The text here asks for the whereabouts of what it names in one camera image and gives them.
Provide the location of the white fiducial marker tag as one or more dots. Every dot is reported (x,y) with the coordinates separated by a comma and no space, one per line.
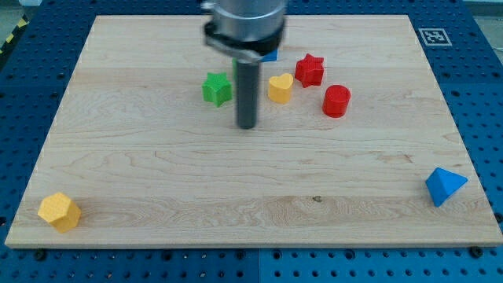
(435,37)

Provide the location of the red cylinder block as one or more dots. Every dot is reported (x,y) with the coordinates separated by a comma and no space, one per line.
(336,101)

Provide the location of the green block behind rod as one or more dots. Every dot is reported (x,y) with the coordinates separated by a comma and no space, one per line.
(234,64)

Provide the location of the yellow hexagon block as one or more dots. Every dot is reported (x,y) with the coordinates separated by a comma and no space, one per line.
(60,212)

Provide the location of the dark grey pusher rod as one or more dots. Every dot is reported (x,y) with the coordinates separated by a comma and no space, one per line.
(247,94)

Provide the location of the blue triangle block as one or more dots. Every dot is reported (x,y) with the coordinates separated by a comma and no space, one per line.
(442,184)

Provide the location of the blue block behind arm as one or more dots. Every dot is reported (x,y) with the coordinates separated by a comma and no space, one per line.
(271,56)

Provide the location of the green star block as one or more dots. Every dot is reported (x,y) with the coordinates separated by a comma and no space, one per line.
(217,89)

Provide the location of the red star block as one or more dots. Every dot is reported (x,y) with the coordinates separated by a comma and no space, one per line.
(310,70)

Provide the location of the yellow heart block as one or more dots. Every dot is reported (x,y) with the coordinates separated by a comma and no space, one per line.
(280,88)

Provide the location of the wooden board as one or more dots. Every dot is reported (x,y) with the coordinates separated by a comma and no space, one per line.
(152,165)

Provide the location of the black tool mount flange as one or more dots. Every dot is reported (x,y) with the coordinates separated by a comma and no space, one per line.
(250,51)

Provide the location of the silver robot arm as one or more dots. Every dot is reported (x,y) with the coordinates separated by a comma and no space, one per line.
(246,30)

